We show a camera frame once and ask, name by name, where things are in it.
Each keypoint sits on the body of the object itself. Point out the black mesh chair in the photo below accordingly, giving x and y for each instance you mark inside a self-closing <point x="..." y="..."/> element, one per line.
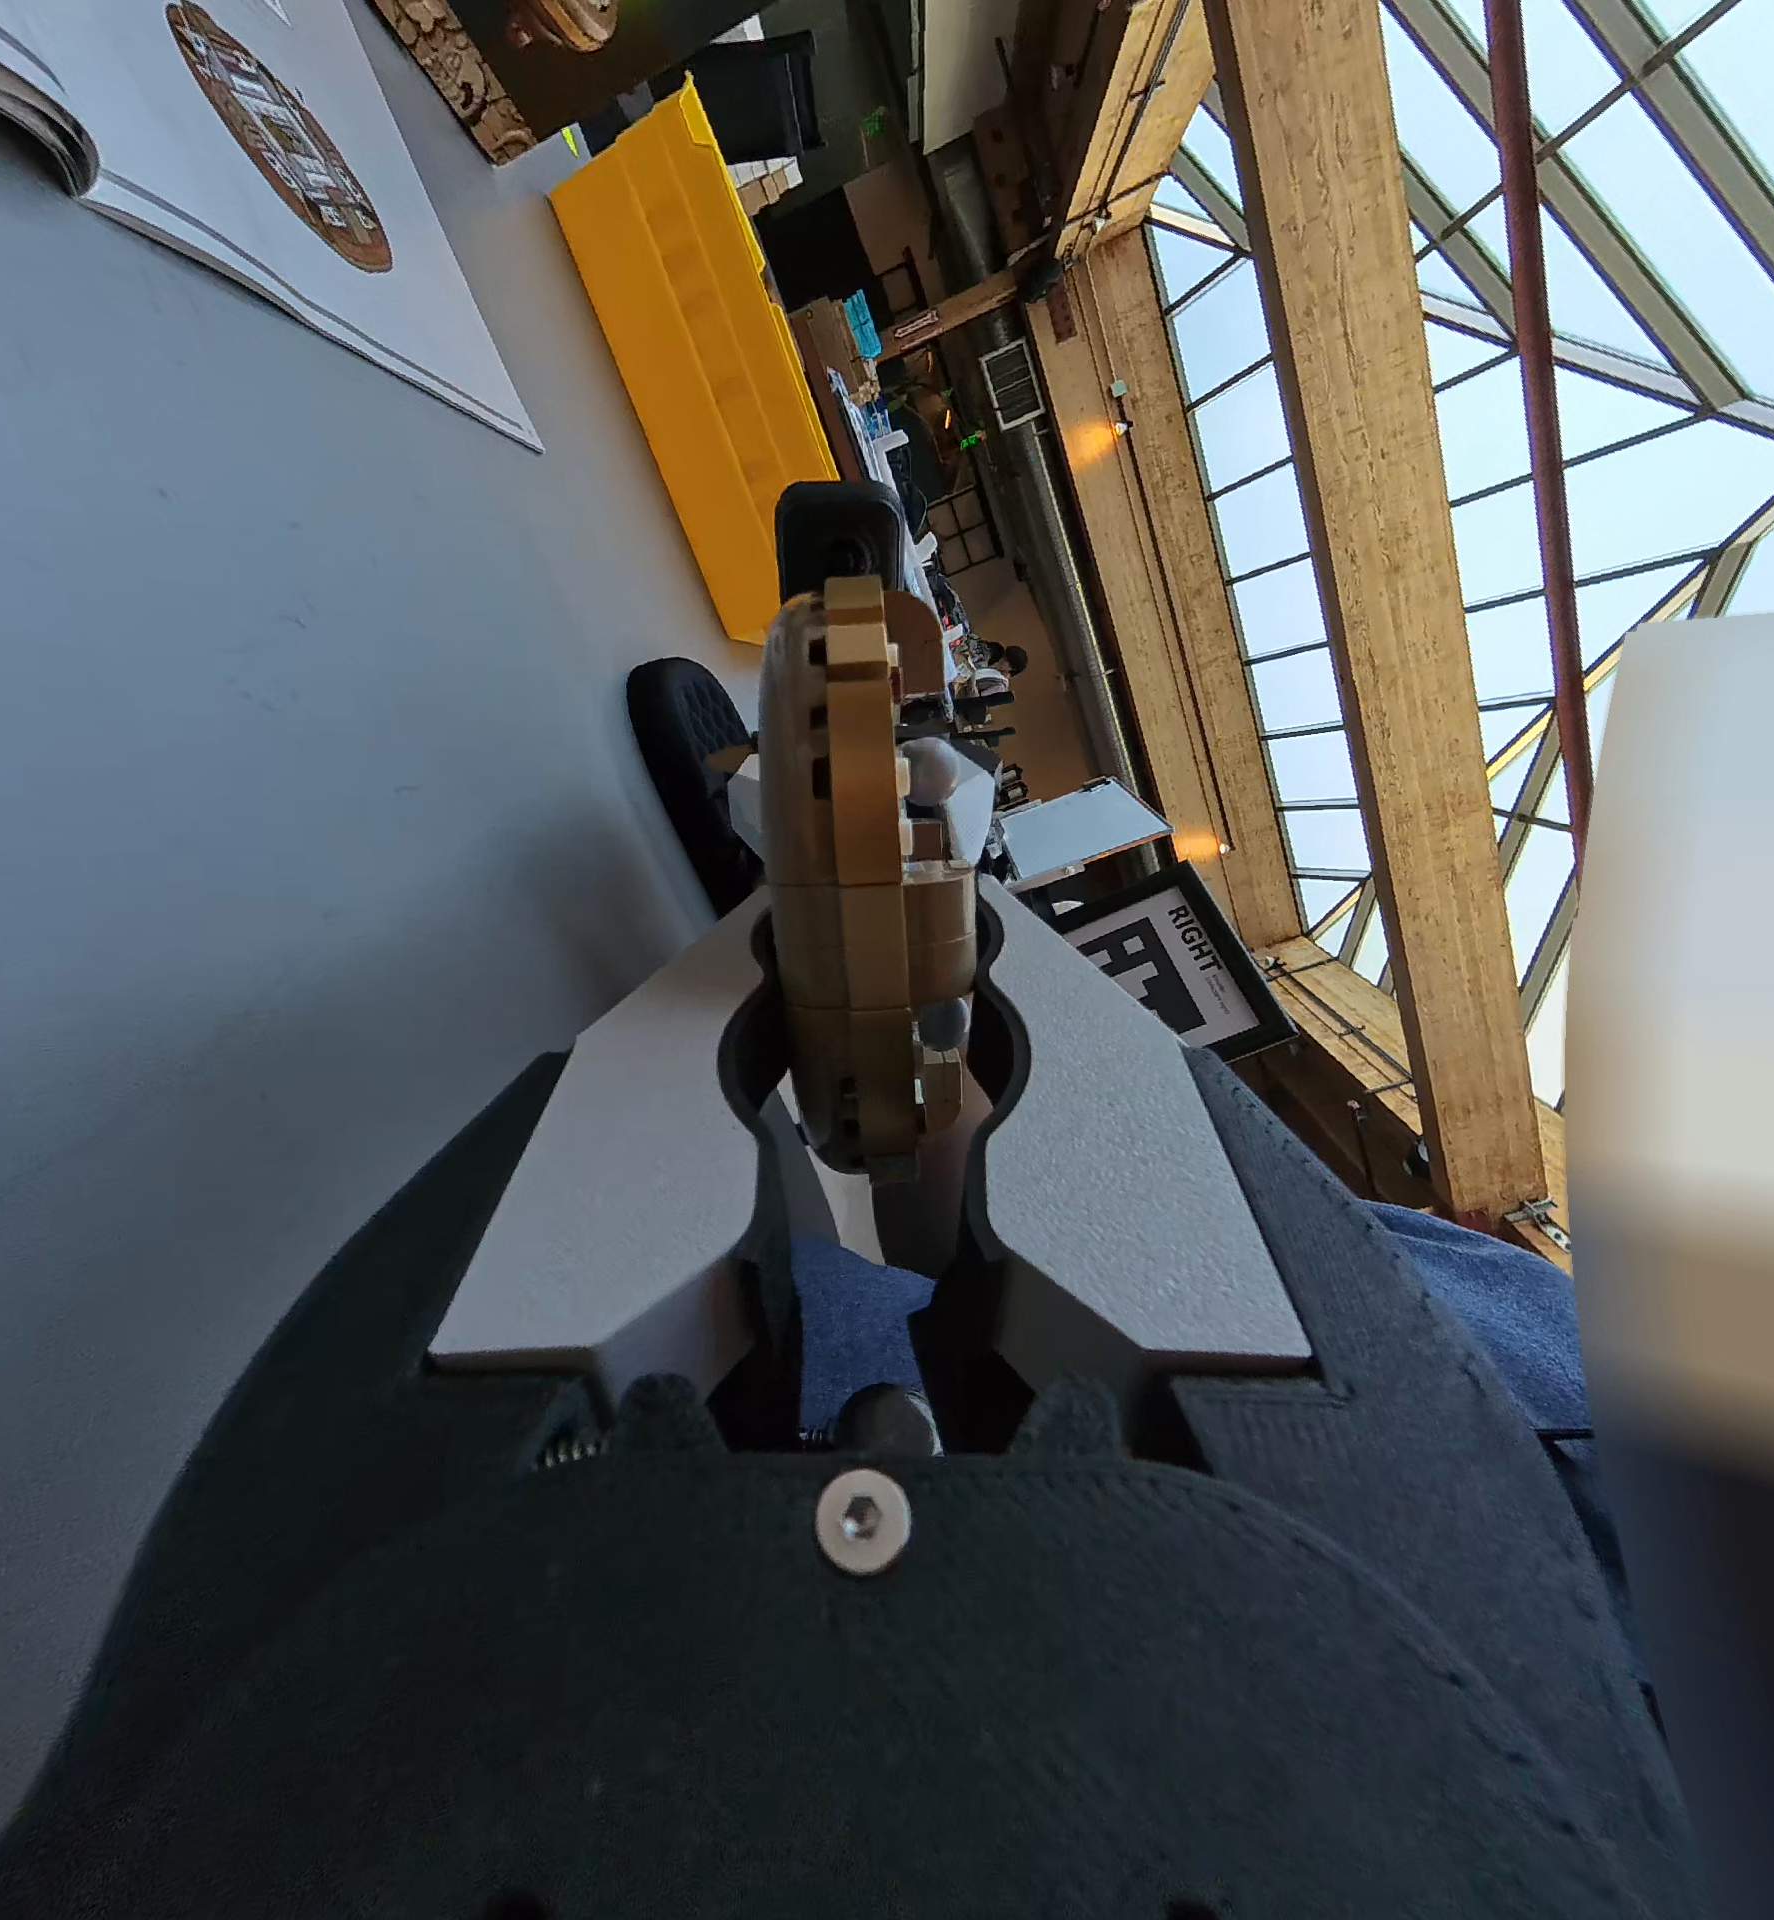
<point x="686" y="751"/>

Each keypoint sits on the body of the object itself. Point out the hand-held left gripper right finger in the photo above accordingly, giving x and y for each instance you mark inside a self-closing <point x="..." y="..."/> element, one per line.
<point x="1144" y="1201"/>

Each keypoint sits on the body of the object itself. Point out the black lego set box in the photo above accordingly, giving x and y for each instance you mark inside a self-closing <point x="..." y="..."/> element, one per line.
<point x="529" y="46"/>

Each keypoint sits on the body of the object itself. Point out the metal air duct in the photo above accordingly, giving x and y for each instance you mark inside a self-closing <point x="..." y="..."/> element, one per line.
<point x="1075" y="600"/>

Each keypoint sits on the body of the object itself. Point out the round gold lego model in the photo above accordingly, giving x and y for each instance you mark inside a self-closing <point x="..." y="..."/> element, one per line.
<point x="843" y="901"/>

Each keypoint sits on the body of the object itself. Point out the lego instruction booklet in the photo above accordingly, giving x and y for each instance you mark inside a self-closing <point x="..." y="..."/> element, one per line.
<point x="227" y="212"/>

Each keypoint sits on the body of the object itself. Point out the red pipe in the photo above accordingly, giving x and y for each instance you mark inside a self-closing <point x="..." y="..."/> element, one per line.
<point x="1539" y="450"/>

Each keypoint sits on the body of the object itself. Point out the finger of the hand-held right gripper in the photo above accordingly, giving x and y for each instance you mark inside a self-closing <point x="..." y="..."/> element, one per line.
<point x="974" y="811"/>
<point x="748" y="797"/>

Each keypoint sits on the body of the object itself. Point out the yellow plastic bin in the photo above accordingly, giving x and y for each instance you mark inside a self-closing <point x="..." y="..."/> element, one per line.
<point x="691" y="347"/>

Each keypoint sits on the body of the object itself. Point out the glass skylight windows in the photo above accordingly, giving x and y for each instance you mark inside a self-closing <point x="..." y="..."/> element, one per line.
<point x="1652" y="302"/>

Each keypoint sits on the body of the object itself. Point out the grey framed screen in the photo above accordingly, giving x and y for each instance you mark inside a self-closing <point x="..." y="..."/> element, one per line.
<point x="1081" y="834"/>

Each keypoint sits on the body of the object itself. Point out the black framed marker sign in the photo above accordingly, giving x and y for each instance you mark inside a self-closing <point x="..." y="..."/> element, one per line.
<point x="1171" y="959"/>

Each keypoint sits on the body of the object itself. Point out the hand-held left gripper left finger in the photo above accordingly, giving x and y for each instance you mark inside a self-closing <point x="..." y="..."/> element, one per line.
<point x="601" y="1201"/>

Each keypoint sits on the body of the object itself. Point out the person's blue jeans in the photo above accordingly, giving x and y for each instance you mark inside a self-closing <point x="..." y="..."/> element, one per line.
<point x="858" y="1319"/>

